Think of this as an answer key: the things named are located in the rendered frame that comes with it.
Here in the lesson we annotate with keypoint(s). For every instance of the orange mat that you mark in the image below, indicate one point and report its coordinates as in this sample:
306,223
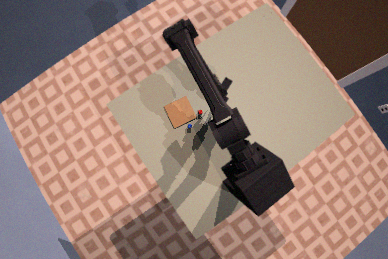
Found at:
180,112

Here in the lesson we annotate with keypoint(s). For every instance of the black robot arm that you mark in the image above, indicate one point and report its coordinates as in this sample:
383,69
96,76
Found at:
244,155

